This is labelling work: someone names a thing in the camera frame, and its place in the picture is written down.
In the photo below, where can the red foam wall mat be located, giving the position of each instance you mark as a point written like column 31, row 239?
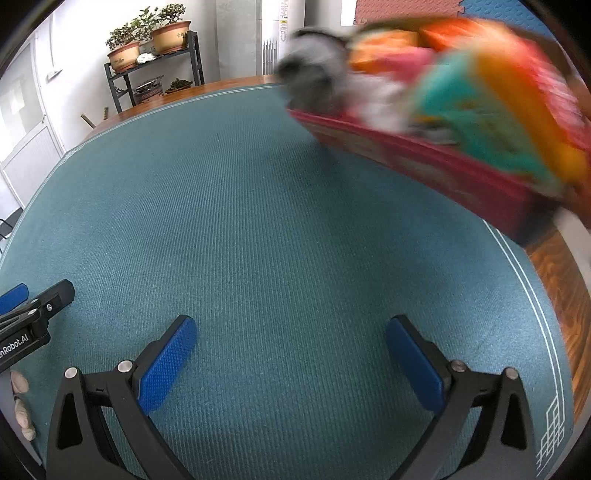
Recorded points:
column 401, row 10

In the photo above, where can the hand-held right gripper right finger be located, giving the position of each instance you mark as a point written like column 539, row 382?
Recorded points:
column 415, row 364

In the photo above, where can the person's left hand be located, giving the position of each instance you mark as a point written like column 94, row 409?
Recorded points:
column 24, row 422

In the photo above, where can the red tin container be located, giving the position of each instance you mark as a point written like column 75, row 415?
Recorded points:
column 443, row 170

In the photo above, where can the black plant shelf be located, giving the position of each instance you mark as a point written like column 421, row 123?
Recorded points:
column 191, row 60

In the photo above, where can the blue foam wall mat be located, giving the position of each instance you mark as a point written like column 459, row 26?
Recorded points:
column 503, row 11

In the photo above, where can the orange plastic toy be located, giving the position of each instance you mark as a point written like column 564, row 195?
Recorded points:
column 455, row 34

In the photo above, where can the white wall socket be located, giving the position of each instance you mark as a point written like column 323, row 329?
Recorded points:
column 54, row 74

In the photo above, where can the teal and yellow toy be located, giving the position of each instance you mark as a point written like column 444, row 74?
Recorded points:
column 485, row 115

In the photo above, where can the small low potted plant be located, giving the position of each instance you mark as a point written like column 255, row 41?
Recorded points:
column 179, row 86

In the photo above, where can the white object on shelf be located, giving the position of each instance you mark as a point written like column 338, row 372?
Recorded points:
column 147, row 58

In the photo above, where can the white floor air conditioner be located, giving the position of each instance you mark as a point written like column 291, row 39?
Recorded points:
column 284, row 37

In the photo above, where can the grey sock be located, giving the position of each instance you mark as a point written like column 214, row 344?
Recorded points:
column 314, row 64

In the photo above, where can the green table mat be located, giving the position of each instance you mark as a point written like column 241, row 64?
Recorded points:
column 277, row 221

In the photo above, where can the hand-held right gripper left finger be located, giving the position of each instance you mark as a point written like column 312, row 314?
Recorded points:
column 168, row 364

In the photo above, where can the dark planter basin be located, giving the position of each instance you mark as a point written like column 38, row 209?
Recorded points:
column 147, row 90

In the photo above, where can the white door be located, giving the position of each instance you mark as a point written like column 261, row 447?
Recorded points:
column 27, row 129

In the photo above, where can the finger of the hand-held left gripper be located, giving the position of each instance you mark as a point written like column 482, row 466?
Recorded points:
column 57, row 295
column 14, row 295

